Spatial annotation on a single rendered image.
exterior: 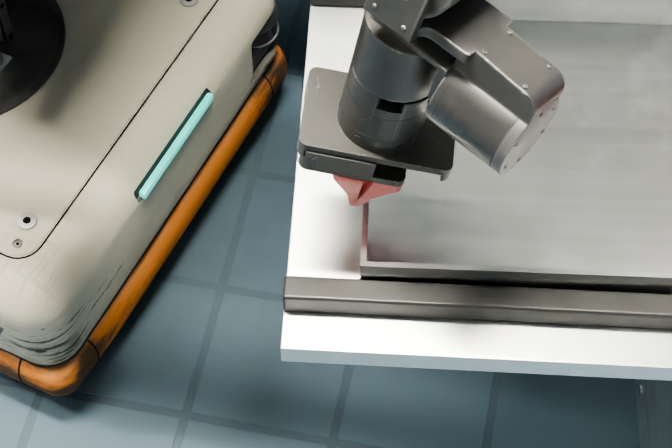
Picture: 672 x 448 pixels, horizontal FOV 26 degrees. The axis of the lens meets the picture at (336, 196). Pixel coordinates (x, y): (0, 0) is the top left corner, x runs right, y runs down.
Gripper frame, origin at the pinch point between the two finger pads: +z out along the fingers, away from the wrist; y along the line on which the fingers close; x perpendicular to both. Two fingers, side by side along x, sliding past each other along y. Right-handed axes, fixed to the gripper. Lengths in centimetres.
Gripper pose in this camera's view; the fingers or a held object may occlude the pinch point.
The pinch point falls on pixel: (356, 192)
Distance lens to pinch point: 103.4
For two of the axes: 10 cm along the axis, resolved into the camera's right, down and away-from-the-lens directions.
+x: 1.1, -8.3, 5.5
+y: 9.8, 1.8, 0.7
